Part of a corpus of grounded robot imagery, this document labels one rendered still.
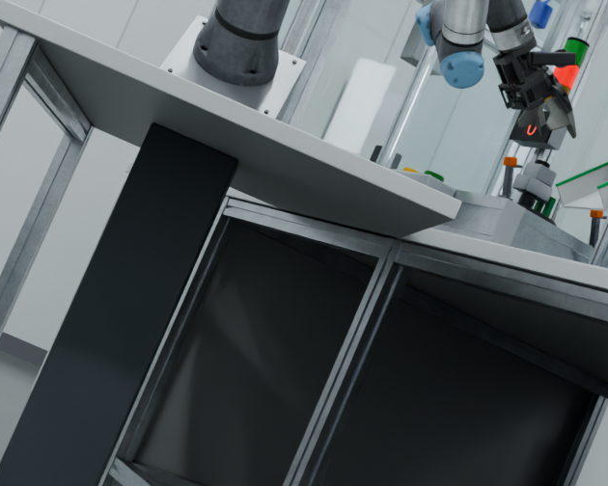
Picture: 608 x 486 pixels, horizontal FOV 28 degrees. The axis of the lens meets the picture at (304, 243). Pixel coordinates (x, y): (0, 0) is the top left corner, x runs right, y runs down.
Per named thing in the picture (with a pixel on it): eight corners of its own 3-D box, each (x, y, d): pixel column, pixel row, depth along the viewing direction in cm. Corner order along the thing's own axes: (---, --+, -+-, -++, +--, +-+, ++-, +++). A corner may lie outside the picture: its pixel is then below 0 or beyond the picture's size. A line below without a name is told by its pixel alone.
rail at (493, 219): (486, 251, 210) (510, 194, 211) (253, 196, 287) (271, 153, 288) (508, 262, 213) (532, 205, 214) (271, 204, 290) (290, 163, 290)
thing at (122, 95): (-9, 15, 166) (0, -3, 167) (68, 116, 256) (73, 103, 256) (454, 220, 170) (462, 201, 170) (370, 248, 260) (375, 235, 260)
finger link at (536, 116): (515, 141, 241) (511, 104, 235) (536, 126, 243) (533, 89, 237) (527, 147, 239) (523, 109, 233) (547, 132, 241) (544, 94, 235)
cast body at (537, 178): (525, 189, 232) (539, 156, 232) (511, 187, 235) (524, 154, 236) (555, 206, 236) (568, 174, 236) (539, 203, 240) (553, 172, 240)
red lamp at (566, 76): (560, 81, 256) (568, 60, 257) (544, 80, 261) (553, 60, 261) (575, 92, 259) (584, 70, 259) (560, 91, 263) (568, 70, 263)
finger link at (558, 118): (557, 150, 231) (530, 110, 231) (578, 135, 233) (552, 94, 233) (566, 146, 228) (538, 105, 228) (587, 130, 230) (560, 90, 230)
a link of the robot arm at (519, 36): (510, 14, 231) (538, 13, 224) (518, 36, 233) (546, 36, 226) (482, 33, 229) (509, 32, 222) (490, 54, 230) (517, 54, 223)
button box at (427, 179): (416, 204, 220) (429, 173, 220) (355, 192, 238) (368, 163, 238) (444, 219, 223) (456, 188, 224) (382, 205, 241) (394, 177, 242)
